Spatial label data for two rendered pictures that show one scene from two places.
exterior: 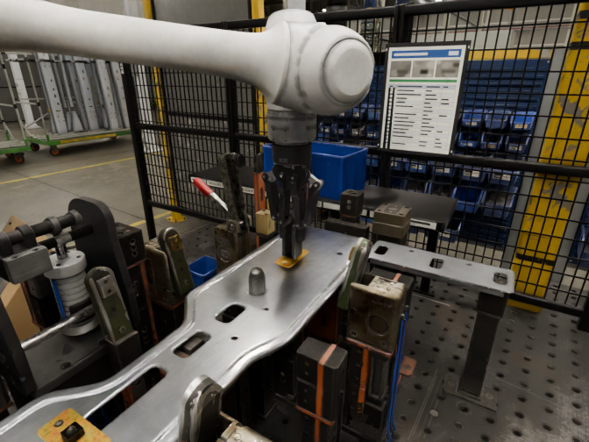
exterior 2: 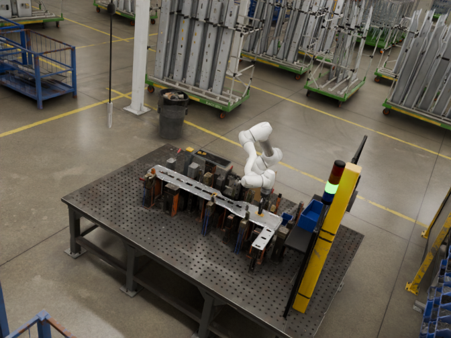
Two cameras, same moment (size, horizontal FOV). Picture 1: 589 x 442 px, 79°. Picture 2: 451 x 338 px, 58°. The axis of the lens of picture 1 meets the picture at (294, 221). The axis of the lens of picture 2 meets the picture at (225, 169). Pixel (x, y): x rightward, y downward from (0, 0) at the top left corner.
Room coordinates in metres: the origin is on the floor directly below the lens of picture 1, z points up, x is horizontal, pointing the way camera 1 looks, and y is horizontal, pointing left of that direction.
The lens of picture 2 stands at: (-0.16, -2.83, 3.16)
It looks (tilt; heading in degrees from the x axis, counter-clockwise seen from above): 31 degrees down; 81
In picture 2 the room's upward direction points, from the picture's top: 11 degrees clockwise
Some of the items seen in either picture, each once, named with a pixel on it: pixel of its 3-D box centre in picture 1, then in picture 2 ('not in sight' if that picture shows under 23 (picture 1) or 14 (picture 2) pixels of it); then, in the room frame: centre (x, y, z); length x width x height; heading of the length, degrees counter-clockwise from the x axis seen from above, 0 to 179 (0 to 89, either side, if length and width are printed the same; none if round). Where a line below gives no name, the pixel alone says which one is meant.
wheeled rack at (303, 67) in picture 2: not in sight; (280, 35); (2.33, 7.93, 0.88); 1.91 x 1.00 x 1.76; 148
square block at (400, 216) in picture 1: (386, 271); (278, 245); (0.84, -0.25, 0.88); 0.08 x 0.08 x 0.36; 59
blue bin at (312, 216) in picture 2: (313, 167); (313, 216); (1.14, -0.06, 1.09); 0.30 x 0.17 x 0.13; 54
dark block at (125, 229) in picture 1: (137, 325); (243, 201); (0.58, 0.31, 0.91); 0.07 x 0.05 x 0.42; 59
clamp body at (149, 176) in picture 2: not in sight; (149, 190); (-0.32, 0.38, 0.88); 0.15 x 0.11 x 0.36; 59
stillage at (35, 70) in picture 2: not in sight; (33, 67); (-2.68, 4.31, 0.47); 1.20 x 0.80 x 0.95; 147
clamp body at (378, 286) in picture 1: (371, 363); (241, 235); (0.52, -0.14, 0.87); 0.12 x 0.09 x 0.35; 59
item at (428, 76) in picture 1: (419, 101); not in sight; (1.10, -0.36, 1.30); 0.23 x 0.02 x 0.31; 59
